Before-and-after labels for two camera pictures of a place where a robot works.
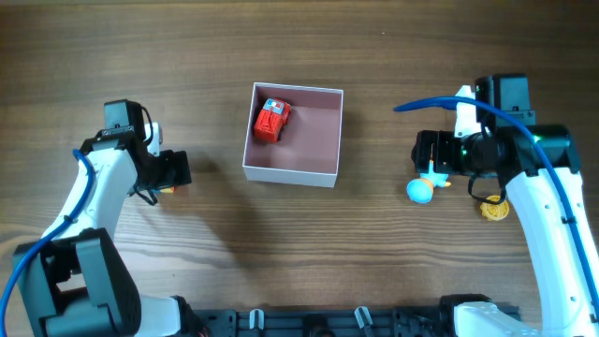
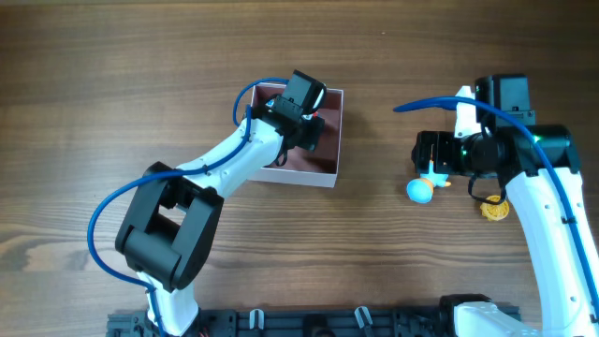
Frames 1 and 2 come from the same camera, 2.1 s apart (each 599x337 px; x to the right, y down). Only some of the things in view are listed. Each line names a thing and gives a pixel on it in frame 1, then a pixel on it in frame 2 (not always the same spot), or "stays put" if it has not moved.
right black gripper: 430,153 stays put
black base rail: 340,322 stays put
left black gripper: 176,174 to 314,131
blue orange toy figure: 420,190 stays put
